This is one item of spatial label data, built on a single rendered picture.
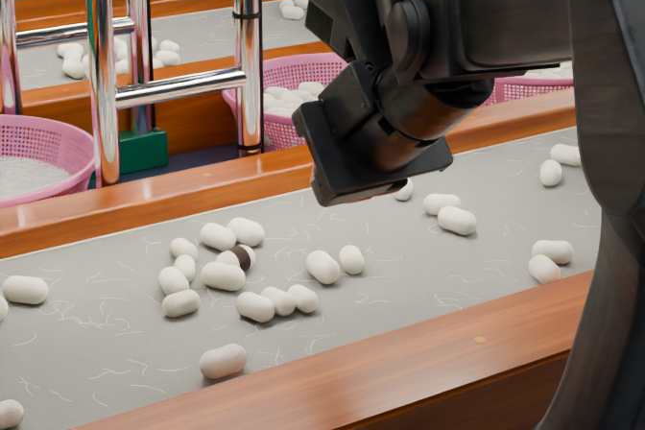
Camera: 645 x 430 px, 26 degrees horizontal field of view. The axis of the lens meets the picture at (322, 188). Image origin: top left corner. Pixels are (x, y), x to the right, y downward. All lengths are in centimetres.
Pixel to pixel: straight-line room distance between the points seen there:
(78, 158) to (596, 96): 91
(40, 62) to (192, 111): 25
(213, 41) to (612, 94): 133
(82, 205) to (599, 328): 68
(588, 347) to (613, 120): 14
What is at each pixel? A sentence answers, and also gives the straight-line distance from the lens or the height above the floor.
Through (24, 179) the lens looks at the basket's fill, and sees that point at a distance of 140.
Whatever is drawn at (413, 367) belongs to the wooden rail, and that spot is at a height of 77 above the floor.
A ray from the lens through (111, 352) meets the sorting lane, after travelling 104.
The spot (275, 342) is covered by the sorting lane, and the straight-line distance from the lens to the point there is 105.
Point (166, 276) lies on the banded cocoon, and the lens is 111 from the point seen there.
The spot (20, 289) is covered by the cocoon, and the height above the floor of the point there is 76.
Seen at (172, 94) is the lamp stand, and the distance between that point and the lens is 130.
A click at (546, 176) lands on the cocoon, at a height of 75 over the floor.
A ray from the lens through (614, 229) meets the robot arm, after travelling 61.
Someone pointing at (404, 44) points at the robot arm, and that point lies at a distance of 79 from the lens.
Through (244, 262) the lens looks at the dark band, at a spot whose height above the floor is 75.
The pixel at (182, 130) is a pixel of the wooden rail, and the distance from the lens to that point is 163.
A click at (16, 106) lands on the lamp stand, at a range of 151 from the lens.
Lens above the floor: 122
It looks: 21 degrees down
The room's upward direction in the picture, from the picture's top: straight up
